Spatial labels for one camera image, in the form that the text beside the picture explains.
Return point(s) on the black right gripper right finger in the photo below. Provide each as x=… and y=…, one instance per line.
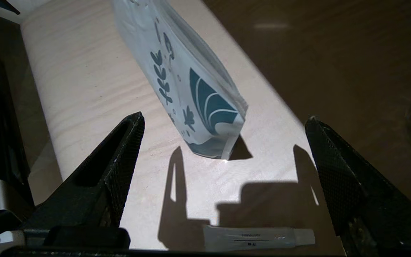
x=351, y=200

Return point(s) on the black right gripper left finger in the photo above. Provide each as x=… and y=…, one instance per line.
x=112, y=178

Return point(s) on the white toothpaste tube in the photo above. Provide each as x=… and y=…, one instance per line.
x=248, y=238

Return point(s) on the white floral plastic bag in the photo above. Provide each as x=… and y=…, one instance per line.
x=191, y=89

